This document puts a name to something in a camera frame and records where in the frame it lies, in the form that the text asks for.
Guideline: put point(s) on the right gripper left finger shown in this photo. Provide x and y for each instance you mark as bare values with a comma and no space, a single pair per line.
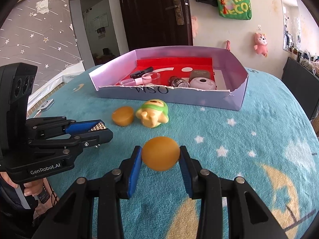
72,216

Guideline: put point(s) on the brown earbud case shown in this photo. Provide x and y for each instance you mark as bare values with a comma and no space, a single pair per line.
199,73

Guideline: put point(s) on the small white timer device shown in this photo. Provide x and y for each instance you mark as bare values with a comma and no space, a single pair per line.
46,105

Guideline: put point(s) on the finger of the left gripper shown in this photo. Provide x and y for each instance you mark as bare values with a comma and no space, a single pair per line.
82,139
50,127

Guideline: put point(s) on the brass door handle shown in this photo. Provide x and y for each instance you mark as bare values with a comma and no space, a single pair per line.
178,11

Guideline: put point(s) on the orange round soap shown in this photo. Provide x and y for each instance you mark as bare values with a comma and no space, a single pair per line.
123,116

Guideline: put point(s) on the pink stick on wall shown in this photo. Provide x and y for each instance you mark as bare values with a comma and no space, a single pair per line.
228,45

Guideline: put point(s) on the green tote bag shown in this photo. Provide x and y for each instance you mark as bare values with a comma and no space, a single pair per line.
235,9

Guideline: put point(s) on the orange ball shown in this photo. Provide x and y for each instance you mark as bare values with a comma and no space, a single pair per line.
160,153

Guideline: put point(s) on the dark brown door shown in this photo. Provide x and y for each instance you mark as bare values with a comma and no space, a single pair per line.
147,24

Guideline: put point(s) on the gold studded cylinder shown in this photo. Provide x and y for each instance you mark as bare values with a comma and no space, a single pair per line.
98,126

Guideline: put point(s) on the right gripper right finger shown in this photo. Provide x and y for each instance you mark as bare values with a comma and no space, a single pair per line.
248,216

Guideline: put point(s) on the green yellow toy figure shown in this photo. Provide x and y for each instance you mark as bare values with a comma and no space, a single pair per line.
153,113

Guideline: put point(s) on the dark covered side table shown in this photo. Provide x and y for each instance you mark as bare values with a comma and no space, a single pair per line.
303,85

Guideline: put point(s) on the pink white round device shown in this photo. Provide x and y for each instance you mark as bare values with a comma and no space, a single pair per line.
202,83

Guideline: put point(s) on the pink nail polish bottle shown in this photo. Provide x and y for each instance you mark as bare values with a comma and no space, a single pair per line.
131,82

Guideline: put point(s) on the pink plush toy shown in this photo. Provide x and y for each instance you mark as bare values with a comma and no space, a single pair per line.
261,44

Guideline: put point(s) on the purple cardboard box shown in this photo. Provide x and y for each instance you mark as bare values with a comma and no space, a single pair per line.
230,76

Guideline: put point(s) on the person's left hand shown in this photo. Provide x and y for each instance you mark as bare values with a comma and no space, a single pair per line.
31,188

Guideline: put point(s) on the clear plastic cup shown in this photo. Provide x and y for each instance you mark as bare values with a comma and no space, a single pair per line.
151,78

